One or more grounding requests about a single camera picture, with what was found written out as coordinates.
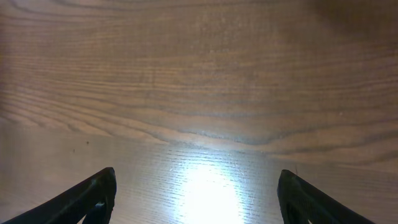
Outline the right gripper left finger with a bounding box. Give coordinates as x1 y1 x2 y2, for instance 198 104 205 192
4 167 117 224

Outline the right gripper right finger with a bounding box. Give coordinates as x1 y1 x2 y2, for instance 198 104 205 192
277 169 374 224

